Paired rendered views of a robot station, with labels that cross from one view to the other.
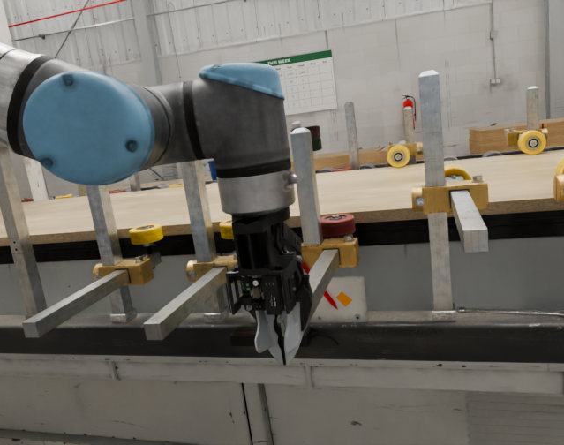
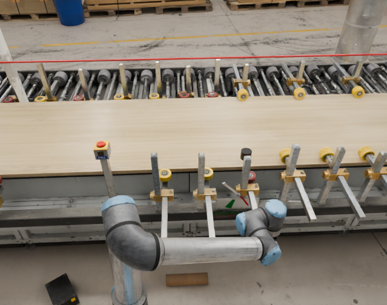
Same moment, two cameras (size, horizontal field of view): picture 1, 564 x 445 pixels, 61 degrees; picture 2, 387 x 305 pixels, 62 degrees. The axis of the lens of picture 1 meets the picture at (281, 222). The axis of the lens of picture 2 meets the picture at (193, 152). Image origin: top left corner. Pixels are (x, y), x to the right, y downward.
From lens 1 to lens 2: 1.32 m
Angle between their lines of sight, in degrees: 34
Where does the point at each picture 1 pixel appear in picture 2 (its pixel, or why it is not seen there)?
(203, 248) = (201, 190)
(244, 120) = (279, 223)
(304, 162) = (248, 167)
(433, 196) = (289, 178)
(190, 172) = (201, 169)
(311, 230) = (244, 185)
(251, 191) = (275, 233)
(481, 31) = not seen: outside the picture
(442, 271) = (284, 195)
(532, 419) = not seen: hidden behind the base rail
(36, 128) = (266, 262)
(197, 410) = not seen: hidden behind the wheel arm
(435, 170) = (291, 171)
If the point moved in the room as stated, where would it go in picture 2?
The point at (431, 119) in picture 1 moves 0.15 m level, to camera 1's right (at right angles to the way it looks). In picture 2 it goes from (294, 159) to (317, 152)
